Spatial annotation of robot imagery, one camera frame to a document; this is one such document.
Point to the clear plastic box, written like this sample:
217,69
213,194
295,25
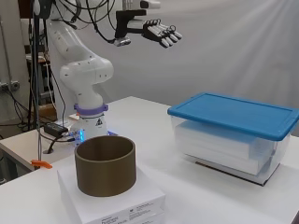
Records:
277,149

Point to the flat black-edged board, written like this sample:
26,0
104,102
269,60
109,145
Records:
249,179

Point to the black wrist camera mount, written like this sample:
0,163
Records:
124,20

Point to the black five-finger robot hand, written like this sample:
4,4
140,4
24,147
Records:
160,32

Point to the white flat box with print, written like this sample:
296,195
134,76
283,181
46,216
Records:
154,218
124,202

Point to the orange clamp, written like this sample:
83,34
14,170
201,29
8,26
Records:
41,163

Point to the brown cardboard box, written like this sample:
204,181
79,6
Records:
47,111

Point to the white paper ream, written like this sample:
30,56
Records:
215,138
218,158

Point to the white side table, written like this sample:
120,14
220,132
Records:
25,144

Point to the white hanging sheet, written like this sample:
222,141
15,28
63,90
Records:
233,56

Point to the blue plastic lid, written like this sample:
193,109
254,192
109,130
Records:
230,113

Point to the white seven-joint robot arm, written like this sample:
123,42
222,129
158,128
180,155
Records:
85,70

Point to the brown round tub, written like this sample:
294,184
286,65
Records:
106,174

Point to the grey wall conduit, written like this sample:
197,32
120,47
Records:
7,62

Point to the black tripod stand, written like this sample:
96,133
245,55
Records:
35,77

